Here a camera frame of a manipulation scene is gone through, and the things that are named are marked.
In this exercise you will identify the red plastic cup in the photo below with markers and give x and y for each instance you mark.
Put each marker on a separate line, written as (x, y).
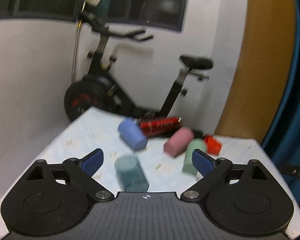
(213, 145)

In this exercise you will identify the black exercise bike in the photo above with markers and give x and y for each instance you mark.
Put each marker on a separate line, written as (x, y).
(116, 80)

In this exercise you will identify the wooden door panel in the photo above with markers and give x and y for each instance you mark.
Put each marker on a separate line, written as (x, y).
(262, 69)

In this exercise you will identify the blue cup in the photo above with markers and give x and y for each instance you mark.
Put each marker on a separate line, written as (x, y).
(132, 135)

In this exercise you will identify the red metal thermos bottle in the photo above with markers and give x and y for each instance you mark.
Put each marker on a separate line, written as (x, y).
(159, 126)

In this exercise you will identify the pink cup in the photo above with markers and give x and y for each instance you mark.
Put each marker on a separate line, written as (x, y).
(179, 141)

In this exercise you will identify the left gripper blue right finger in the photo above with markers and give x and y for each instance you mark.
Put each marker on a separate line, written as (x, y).
(214, 172)

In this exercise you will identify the translucent teal cup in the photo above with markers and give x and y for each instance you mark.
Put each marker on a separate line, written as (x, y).
(130, 174)

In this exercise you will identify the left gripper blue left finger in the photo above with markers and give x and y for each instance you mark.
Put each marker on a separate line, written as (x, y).
(80, 172)

